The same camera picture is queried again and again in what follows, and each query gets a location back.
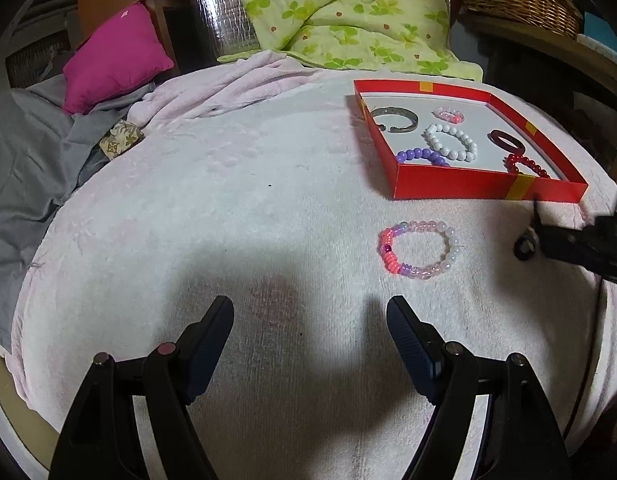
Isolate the woven rattan screen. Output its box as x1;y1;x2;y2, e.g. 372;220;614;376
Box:
6;35;74;88

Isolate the white bead bracelet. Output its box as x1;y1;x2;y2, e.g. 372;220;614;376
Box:
425;123;478;162

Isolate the grey blanket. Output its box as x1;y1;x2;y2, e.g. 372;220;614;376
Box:
0;72;156;351

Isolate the blue cardboard box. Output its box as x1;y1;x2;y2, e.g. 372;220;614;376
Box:
576;10;617;63

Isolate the green clover print quilt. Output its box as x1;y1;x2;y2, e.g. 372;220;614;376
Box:
216;0;484;82

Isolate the cream bed base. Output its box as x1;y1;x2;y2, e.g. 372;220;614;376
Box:
0;345;54;480

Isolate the small patterned cloth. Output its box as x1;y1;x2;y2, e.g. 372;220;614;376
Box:
99;120;144;161

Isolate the dark red bangle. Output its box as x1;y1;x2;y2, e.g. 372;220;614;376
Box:
487;129;527;156

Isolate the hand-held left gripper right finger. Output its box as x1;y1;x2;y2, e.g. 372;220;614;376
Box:
386;296;573;480

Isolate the silver cuff bangle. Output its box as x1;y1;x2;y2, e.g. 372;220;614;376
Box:
371;106;419;134

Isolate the multicolour pink bead bracelet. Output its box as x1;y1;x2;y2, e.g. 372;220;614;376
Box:
379;220;462;281

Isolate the red bead bracelet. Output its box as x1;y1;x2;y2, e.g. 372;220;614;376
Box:
505;153;552;178

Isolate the pale pink blanket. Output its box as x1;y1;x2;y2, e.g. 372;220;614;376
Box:
1;52;617;480

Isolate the red shallow cardboard box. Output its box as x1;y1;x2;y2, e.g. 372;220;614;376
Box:
353;79;588;203

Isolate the wooden bench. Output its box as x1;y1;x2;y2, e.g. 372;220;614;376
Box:
459;10;617;111

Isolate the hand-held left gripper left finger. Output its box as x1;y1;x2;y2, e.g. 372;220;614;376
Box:
48;295;235;480

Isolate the purple bead bracelet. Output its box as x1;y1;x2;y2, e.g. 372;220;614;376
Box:
396;147;450;167

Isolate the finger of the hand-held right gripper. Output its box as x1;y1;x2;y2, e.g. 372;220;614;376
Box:
513;200;617;288

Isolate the silver foil panel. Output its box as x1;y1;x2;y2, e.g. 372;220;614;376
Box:
188;0;259;61

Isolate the magenta pillow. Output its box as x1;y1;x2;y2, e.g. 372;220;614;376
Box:
62;2;175;115

